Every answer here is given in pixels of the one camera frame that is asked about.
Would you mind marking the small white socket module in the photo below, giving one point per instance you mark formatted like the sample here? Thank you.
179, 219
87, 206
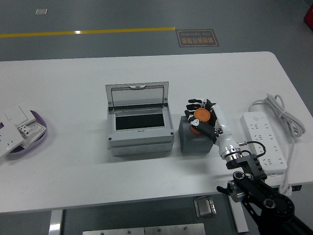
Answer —
24, 131

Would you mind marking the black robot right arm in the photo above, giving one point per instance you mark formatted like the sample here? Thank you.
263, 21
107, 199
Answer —
259, 193

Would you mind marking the steel base plate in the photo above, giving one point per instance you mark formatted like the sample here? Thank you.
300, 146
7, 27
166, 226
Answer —
171, 230

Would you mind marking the purple tray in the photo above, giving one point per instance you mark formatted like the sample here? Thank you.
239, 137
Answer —
40, 137

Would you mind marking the white power strip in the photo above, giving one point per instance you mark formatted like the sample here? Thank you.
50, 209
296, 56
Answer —
259, 132

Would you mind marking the grey box with clear lid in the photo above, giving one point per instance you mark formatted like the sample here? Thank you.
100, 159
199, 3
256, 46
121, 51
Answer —
139, 145

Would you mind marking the large white socket panel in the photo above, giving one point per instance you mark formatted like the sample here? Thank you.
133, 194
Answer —
8, 139

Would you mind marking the white blank switch panel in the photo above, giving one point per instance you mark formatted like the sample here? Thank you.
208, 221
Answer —
18, 115

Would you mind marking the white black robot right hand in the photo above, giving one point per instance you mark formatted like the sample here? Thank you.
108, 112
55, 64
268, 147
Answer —
223, 127

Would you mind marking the dark floor sign orange text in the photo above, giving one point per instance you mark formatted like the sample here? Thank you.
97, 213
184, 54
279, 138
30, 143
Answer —
197, 38

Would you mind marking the yellow floor tape line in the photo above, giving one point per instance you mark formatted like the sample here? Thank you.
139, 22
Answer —
85, 31

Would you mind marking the black table control box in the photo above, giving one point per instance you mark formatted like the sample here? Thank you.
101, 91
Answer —
297, 187

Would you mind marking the small silver floor plate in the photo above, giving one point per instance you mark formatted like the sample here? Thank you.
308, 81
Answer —
41, 11

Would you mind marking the white table leg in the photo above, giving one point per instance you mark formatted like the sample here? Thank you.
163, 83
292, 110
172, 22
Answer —
240, 220
55, 222

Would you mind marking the orange cylinder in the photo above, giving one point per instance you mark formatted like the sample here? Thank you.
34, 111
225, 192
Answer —
202, 115

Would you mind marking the red object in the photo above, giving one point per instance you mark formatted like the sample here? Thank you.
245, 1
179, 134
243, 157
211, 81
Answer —
309, 16

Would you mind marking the grey cube block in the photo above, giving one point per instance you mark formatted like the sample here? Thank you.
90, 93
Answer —
195, 145

